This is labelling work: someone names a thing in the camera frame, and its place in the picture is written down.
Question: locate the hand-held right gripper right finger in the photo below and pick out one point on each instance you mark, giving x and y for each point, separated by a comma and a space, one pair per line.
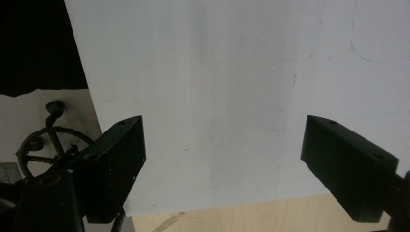
348, 174

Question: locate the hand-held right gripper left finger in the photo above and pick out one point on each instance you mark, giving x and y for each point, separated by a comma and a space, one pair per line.
112, 167

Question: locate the black curtain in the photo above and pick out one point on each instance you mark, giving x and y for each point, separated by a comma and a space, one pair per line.
35, 45

